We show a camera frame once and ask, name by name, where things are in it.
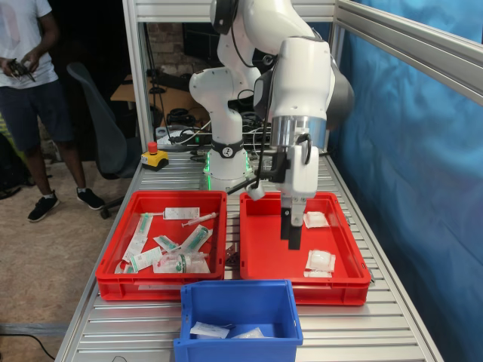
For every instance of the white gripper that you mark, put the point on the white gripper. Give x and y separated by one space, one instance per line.
303 169

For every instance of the dark hand tool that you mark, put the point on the dark hand tool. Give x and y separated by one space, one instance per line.
23 74

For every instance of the person left forearm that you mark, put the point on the person left forearm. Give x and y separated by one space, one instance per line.
47 43

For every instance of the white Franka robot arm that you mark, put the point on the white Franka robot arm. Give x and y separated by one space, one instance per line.
302 75

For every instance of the person left hand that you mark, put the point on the person left hand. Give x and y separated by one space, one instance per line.
31 60

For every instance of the person right hand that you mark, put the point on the person right hand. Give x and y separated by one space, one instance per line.
7 68

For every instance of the red plastic crate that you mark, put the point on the red plastic crate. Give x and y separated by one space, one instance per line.
113 286
268 245

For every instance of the clear wrapped gauze bandage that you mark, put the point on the clear wrapped gauze bandage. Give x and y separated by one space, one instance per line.
320 259
249 333
209 330
315 219
319 274

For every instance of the blue plastic bin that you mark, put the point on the blue plastic bin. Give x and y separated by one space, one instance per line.
241 301

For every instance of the clear plastic syringe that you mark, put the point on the clear plastic syringe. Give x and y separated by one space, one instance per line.
200 219

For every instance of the white printed syringe packet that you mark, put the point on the white printed syringe packet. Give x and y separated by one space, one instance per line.
181 213

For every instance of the clear packet green syringe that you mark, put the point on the clear packet green syringe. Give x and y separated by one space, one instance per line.
181 264

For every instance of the green needle packet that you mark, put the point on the green needle packet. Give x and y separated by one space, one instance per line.
166 243

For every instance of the blue tarp curtain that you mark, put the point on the blue tarp curtain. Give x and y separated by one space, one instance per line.
415 188

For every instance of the black power strip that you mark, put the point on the black power strip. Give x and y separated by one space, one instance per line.
188 138

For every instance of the white packet green label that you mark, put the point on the white packet green label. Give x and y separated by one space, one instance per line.
146 259

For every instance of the long green syringe packet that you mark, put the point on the long green syringe packet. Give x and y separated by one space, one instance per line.
140 234

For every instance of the yellow emergency stop button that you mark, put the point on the yellow emergency stop button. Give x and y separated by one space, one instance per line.
154 160

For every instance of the small clear packet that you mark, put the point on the small clear packet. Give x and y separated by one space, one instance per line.
122 267

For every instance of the grey office chair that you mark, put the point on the grey office chair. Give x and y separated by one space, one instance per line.
109 132

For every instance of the person in white shirt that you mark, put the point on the person in white shirt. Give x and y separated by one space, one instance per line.
22 30

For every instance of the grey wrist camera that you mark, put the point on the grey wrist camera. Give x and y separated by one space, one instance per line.
255 192

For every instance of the grey metal bracket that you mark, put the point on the grey metal bracket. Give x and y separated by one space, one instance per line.
232 256

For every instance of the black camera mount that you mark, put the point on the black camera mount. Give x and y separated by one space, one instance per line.
280 166

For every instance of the aluminium frame post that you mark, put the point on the aluminium frame post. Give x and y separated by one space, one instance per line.
136 75

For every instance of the slanted aluminium frame beam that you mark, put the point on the slanted aluminium frame beam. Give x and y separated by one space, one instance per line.
415 41

